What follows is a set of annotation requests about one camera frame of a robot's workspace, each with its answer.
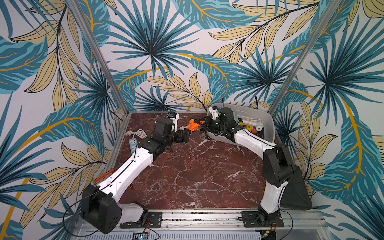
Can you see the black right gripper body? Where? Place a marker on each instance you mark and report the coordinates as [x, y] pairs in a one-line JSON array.
[[208, 126]]

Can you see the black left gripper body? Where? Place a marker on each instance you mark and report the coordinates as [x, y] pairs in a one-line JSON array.
[[176, 137]]

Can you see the orange small glue gun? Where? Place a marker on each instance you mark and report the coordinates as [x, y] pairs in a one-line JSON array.
[[195, 125]]

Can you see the large white pink-tip glue gun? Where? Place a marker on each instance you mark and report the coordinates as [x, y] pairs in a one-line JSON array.
[[255, 124]]

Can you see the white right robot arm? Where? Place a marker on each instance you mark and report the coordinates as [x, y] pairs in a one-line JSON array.
[[278, 167]]

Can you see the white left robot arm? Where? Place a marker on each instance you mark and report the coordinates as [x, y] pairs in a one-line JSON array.
[[100, 204]]

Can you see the grey plastic storage box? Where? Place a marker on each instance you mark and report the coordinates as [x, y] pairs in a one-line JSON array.
[[249, 113]]

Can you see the blue white power strip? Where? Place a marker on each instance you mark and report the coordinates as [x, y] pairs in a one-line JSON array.
[[133, 145]]

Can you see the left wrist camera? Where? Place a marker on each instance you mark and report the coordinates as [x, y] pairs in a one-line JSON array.
[[174, 117]]

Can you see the orange handled pliers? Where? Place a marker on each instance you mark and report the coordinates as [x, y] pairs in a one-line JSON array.
[[103, 176]]

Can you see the aluminium front rail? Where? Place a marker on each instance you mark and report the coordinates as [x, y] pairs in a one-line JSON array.
[[215, 224]]

